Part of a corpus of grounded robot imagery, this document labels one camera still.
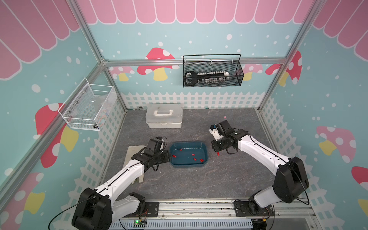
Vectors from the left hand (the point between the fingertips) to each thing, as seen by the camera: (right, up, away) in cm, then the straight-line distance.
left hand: (169, 158), depth 85 cm
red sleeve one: (+6, +3, +12) cm, 14 cm away
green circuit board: (-15, -31, -12) cm, 36 cm away
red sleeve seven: (+15, 0, +10) cm, 17 cm away
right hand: (+27, +7, +1) cm, 28 cm away
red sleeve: (+31, 0, +10) cm, 33 cm away
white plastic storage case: (-6, +26, +15) cm, 31 cm away
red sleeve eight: (+16, -2, +7) cm, 18 cm away
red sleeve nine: (+20, -3, +7) cm, 22 cm away
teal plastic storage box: (+12, 0, +11) cm, 16 cm away
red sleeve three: (+3, -1, +10) cm, 10 cm away
